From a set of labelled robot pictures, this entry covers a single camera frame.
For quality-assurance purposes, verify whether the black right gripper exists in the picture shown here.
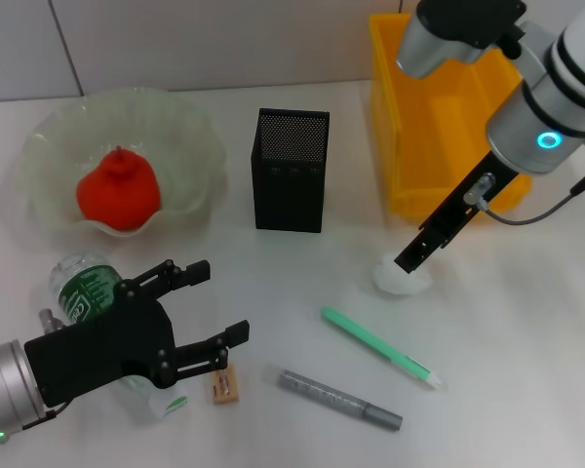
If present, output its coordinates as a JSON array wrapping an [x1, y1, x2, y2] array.
[[393, 150, 521, 275]]

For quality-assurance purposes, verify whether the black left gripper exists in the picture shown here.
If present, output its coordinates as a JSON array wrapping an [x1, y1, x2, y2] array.
[[23, 259, 251, 410]]

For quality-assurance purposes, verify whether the white paper ball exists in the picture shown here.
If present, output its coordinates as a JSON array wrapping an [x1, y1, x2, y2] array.
[[371, 252, 431, 296]]

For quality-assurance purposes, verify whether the green pen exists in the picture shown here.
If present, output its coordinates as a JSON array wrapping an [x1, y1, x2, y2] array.
[[320, 305, 444, 391]]

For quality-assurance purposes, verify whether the green label water bottle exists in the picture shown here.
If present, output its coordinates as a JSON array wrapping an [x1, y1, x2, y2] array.
[[48, 249, 191, 423]]

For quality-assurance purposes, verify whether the red knitted orange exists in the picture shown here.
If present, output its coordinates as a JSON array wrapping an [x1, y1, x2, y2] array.
[[75, 145, 162, 233]]

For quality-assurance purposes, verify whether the tan eraser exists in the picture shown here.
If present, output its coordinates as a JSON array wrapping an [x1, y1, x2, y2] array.
[[207, 369, 240, 406]]

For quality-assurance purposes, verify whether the black mesh pen holder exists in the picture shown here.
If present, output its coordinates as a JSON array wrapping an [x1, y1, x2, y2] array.
[[250, 107, 332, 234]]

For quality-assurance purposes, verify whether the translucent wavy fruit plate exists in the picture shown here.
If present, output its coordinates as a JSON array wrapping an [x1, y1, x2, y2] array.
[[17, 87, 228, 240]]

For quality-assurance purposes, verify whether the yellow plastic bin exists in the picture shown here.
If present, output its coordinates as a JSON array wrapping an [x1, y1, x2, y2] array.
[[369, 13, 535, 218]]

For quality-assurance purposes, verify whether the silver glitter marker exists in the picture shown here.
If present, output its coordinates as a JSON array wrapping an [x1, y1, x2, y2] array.
[[265, 364, 404, 433]]

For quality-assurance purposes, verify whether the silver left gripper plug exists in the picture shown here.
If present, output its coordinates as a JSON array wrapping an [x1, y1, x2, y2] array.
[[38, 308, 64, 335]]

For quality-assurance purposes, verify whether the grey right gripper cable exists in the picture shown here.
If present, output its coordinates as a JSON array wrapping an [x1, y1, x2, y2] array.
[[464, 163, 585, 225]]

